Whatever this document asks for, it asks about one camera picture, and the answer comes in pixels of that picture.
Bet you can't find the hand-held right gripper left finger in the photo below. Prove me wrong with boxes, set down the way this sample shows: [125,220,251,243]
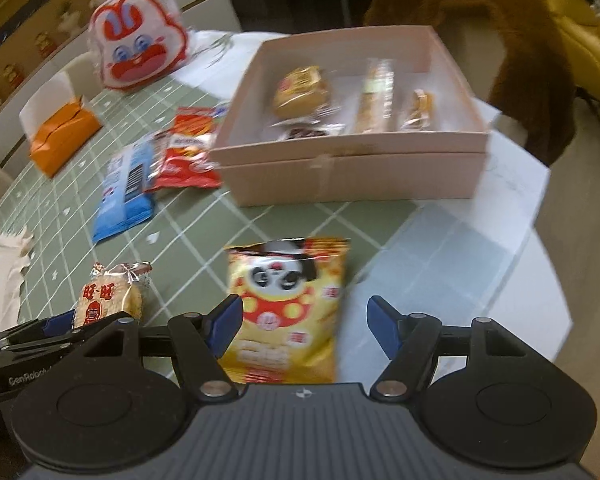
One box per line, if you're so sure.
[82,294,243,402]

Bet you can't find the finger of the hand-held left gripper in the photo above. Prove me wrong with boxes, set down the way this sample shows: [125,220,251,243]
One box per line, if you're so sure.
[0,310,77,350]
[0,327,88,365]

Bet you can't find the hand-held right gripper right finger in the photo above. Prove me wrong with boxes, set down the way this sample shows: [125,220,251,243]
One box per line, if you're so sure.
[367,296,531,402]

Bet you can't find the yellow panda snack packet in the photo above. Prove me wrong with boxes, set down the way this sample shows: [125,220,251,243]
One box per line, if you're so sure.
[219,237,352,386]

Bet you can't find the rice cracker packet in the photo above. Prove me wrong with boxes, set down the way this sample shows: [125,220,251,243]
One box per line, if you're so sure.
[74,261,153,329]

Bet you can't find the blue snack packet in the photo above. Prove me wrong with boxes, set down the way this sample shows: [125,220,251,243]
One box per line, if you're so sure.
[91,137,164,245]

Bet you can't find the pink cardboard box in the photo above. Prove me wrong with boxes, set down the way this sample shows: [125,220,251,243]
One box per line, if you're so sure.
[209,25,492,207]

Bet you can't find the orange red snack packet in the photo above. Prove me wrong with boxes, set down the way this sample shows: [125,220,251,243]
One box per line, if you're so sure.
[172,106,221,153]

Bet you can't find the brown nut bar packet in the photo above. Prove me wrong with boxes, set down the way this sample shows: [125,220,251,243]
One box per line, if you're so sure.
[267,122,346,142]

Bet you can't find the small clear pastry packet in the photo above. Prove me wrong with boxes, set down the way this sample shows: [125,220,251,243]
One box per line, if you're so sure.
[397,88,439,132]

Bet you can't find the long wafer packet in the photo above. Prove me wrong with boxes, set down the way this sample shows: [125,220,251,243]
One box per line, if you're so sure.
[352,58,399,135]

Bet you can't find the clear bread packet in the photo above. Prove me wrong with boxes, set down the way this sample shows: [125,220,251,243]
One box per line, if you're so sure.
[271,66,332,123]

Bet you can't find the white crumpled cloth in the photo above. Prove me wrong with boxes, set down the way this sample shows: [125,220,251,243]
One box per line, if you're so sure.
[0,224,34,329]

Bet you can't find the orange tissue box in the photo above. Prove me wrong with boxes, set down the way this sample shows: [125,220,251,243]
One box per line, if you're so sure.
[28,101,103,179]

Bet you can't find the small red figurine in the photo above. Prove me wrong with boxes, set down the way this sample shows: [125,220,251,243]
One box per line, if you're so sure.
[34,32,57,59]

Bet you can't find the white red rabbit bag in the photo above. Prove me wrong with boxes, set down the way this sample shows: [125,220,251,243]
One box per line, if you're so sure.
[89,0,190,92]

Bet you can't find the brown plush chair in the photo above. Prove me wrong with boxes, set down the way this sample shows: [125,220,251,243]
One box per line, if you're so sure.
[362,0,579,167]

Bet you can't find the small white figurine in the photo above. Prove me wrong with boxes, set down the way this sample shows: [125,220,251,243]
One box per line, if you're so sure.
[57,2,81,37]

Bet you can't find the black panel blue lights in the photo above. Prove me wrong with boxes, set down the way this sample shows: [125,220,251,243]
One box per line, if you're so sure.
[0,0,56,49]

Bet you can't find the yellow armchair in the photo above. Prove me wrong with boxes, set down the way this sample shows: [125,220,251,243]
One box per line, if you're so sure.
[522,0,600,147]

